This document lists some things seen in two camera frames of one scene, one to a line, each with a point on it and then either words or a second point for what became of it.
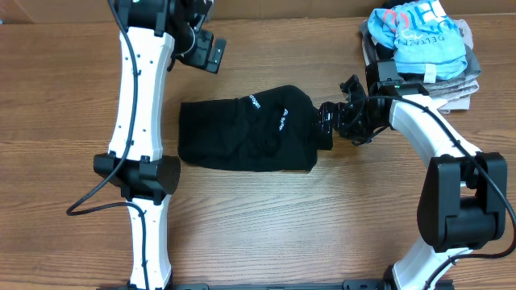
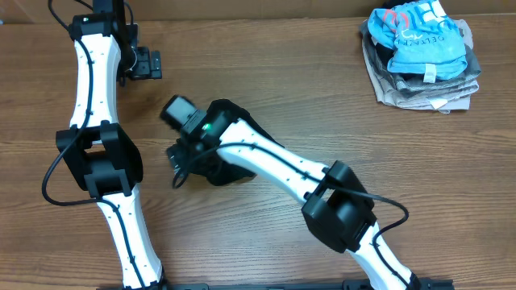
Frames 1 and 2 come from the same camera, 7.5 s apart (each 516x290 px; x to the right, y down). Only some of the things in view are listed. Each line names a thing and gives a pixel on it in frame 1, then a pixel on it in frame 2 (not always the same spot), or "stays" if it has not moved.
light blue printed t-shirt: (428, 43) stays
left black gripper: (200, 58) to (143, 68)
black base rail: (347, 284) stays
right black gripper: (341, 124) to (179, 160)
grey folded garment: (462, 83) stays
